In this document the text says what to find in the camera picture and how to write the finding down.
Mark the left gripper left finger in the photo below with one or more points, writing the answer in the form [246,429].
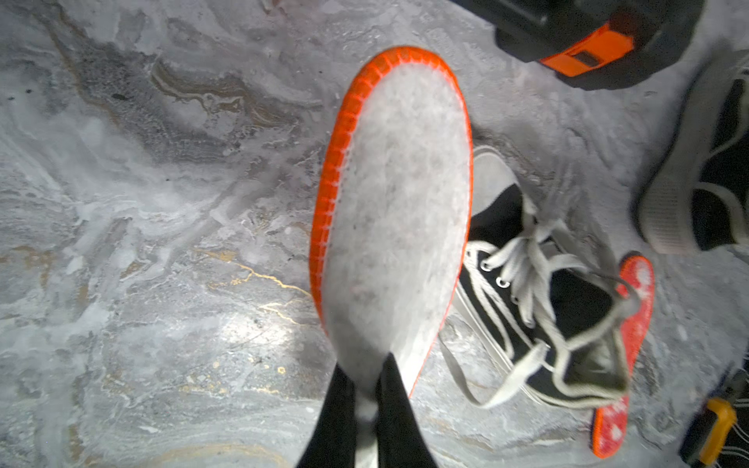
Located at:
[334,440]

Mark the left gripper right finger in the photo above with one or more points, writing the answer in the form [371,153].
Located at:
[400,443]

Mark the black white sneaker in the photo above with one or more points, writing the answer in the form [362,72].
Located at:
[548,317]
[698,198]

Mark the white insole orange edge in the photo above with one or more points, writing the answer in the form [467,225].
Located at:
[392,214]

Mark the red patterned insole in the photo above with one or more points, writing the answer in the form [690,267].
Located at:
[610,423]

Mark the black plastic tool case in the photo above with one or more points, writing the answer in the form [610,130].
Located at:
[595,44]

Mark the yellow handled pliers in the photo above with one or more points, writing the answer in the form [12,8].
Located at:
[707,437]

